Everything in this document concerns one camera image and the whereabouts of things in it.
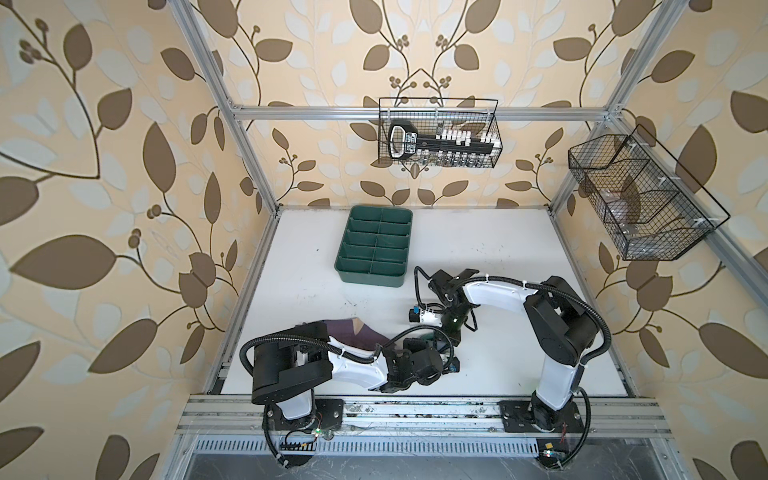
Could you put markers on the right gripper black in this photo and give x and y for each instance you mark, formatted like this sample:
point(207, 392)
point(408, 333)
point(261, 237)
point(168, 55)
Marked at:
point(451, 339)

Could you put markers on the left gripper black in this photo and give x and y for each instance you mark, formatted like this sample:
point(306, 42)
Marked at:
point(414, 344)

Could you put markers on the purple sock beige toe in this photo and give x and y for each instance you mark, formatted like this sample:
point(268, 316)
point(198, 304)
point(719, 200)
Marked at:
point(355, 333)

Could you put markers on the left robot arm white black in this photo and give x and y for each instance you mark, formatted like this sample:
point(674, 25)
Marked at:
point(286, 366)

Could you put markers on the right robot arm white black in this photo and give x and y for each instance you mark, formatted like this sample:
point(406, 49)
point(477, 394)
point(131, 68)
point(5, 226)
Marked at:
point(568, 330)

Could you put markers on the green divided plastic tray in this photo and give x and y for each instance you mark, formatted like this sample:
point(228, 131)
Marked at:
point(374, 248)

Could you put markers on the black tool in basket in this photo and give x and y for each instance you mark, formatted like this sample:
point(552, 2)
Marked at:
point(404, 141)

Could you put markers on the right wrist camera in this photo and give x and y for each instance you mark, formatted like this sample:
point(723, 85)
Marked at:
point(425, 315)

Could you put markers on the black wire basket back wall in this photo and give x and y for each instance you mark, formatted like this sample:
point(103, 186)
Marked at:
point(475, 114)

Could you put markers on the black wire basket wall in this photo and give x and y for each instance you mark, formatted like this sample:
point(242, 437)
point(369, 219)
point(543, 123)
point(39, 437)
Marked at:
point(653, 207)
point(475, 114)

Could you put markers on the black wire basket right wall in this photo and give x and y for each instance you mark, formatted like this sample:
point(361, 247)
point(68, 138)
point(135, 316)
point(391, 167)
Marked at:
point(653, 207)

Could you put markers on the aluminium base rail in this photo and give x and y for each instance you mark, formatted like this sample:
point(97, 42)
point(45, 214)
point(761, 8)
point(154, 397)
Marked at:
point(413, 426)

